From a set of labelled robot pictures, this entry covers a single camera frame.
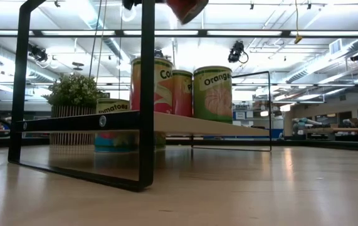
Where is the Peaches label orange tin can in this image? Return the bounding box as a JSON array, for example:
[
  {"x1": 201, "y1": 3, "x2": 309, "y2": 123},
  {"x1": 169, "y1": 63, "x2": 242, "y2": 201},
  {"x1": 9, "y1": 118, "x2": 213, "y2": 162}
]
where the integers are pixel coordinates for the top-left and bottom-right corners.
[{"x1": 171, "y1": 69, "x2": 194, "y2": 117}]

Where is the Corn label tin can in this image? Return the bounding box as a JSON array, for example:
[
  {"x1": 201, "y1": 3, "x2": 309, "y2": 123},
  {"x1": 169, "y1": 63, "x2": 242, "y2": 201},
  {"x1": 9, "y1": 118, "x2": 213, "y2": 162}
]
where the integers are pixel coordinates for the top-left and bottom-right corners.
[{"x1": 129, "y1": 56, "x2": 174, "y2": 114}]

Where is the Oranges label green tin can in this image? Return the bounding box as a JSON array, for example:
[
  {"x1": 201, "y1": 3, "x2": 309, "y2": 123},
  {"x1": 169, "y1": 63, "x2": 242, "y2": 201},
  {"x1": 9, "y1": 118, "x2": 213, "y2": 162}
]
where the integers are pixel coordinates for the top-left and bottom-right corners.
[{"x1": 192, "y1": 65, "x2": 233, "y2": 124}]

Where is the Tomatoes label tin can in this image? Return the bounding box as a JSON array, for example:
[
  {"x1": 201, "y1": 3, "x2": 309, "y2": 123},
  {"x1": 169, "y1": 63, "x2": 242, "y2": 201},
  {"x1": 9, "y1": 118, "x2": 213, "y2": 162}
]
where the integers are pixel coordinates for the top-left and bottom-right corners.
[{"x1": 93, "y1": 98, "x2": 141, "y2": 154}]

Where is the red tin can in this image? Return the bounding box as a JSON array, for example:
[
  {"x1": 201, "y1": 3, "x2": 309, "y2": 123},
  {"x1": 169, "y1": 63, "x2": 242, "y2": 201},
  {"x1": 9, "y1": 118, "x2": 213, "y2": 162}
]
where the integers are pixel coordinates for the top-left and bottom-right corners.
[{"x1": 165, "y1": 0, "x2": 210, "y2": 26}]

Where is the black rig light bar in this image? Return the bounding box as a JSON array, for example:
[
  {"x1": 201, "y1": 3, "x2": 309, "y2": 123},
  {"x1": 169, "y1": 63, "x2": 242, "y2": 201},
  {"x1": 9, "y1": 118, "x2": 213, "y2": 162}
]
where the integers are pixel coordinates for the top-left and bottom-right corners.
[{"x1": 0, "y1": 29, "x2": 358, "y2": 40}]

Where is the green plant in ribbed pot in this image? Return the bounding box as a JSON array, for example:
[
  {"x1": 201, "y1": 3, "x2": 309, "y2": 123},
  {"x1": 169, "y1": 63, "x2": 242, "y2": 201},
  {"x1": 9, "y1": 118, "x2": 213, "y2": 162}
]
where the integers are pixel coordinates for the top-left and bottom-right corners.
[{"x1": 41, "y1": 73, "x2": 110, "y2": 147}]

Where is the black ceiling light track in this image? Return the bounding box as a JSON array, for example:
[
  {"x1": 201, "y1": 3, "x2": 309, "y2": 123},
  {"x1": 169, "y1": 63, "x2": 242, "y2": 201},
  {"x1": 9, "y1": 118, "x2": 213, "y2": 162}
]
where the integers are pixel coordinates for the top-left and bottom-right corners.
[{"x1": 208, "y1": 1, "x2": 358, "y2": 11}]

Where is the wooden shelf with black frame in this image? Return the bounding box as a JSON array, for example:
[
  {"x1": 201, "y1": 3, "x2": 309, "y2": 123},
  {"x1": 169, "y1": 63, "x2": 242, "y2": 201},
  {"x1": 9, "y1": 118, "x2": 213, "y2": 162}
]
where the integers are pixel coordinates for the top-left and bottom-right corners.
[{"x1": 8, "y1": 0, "x2": 273, "y2": 192}]

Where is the black overhead camera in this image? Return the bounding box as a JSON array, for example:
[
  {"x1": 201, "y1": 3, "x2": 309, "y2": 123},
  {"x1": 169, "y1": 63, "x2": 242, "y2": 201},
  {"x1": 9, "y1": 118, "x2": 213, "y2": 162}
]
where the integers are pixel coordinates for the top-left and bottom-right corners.
[{"x1": 227, "y1": 40, "x2": 250, "y2": 64}]

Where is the tan hanging cord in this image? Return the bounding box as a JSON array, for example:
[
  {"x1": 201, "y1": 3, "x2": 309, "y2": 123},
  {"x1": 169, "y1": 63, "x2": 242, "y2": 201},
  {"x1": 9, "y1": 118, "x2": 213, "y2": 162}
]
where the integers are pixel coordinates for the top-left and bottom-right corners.
[{"x1": 95, "y1": 0, "x2": 108, "y2": 84}]

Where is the black hanging cable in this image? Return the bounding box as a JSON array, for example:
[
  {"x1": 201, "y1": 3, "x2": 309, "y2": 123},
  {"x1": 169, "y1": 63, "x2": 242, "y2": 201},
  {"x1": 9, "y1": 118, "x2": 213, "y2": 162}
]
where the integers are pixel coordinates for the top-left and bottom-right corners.
[{"x1": 88, "y1": 0, "x2": 103, "y2": 78}]

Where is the yellow hanging power cord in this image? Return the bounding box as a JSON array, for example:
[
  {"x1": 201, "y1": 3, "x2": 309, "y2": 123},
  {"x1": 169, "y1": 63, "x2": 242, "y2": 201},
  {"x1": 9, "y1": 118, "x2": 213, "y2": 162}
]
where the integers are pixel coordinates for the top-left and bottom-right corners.
[{"x1": 293, "y1": 0, "x2": 303, "y2": 45}]

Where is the black table edge rail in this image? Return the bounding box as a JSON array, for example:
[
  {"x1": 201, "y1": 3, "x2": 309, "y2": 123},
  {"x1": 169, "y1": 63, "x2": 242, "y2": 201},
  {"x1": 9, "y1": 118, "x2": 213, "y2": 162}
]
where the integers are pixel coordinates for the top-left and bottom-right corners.
[{"x1": 0, "y1": 136, "x2": 358, "y2": 154}]

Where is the white duct vent grille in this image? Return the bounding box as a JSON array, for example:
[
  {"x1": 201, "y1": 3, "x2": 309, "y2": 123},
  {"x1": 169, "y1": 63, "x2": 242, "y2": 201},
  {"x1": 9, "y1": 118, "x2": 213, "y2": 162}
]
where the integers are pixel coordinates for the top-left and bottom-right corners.
[{"x1": 329, "y1": 38, "x2": 344, "y2": 55}]

